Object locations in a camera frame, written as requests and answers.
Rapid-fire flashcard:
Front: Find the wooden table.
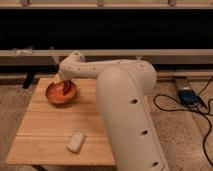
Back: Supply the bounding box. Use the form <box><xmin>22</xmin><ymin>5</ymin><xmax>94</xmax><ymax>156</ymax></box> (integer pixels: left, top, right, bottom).
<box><xmin>7</xmin><ymin>78</ymin><xmax>115</xmax><ymax>166</ymax></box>

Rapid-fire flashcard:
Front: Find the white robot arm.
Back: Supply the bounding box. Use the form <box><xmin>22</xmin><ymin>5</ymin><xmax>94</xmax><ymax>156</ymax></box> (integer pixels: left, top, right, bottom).
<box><xmin>58</xmin><ymin>51</ymin><xmax>170</xmax><ymax>171</ymax></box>

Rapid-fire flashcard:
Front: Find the blue power adapter box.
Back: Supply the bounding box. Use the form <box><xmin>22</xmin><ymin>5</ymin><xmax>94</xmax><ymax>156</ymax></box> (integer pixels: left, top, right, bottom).
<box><xmin>178</xmin><ymin>89</ymin><xmax>199</xmax><ymax>105</ymax></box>

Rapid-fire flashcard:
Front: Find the orange ceramic bowl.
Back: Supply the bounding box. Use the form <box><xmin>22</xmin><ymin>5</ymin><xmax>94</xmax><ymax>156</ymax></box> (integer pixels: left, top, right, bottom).
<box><xmin>45</xmin><ymin>80</ymin><xmax>77</xmax><ymax>105</ymax></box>

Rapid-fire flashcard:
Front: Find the long metal rail beam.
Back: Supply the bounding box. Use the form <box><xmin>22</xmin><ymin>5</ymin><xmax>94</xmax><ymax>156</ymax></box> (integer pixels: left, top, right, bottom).
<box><xmin>0</xmin><ymin>49</ymin><xmax>213</xmax><ymax>64</ymax></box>

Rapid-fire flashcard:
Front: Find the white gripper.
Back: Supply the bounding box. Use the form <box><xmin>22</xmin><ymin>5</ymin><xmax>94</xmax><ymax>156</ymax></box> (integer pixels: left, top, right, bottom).
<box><xmin>53</xmin><ymin>66</ymin><xmax>74</xmax><ymax>95</ymax></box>

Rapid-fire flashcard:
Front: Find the black table leg stand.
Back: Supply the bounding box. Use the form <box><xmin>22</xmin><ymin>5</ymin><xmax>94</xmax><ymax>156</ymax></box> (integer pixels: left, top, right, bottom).
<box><xmin>22</xmin><ymin>73</ymin><xmax>36</xmax><ymax>89</ymax></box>

